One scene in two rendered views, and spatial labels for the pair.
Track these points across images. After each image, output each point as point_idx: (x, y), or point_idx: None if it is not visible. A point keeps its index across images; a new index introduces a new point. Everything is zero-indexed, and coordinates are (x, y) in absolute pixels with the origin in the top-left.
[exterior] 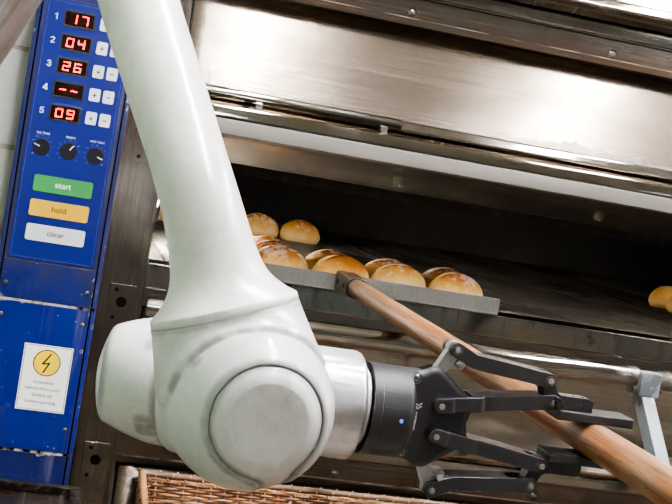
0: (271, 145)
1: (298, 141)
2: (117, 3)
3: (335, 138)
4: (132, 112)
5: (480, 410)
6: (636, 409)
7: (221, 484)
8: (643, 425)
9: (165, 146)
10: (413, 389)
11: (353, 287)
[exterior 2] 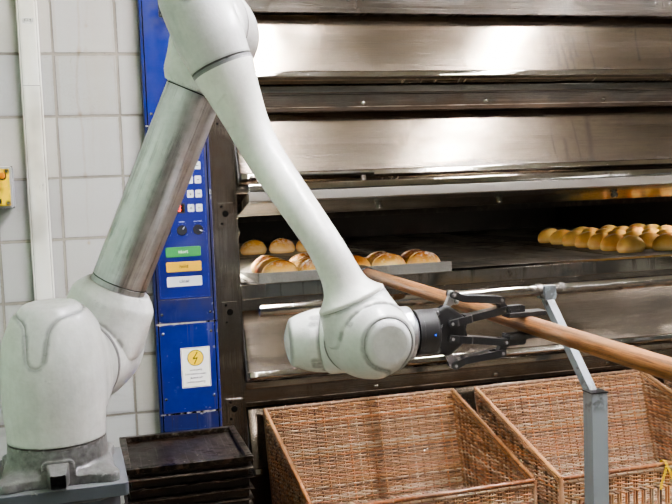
0: None
1: (317, 195)
2: (261, 165)
3: (338, 189)
4: (283, 216)
5: (471, 321)
6: (545, 307)
7: (372, 376)
8: (551, 315)
9: (308, 230)
10: (437, 318)
11: (366, 273)
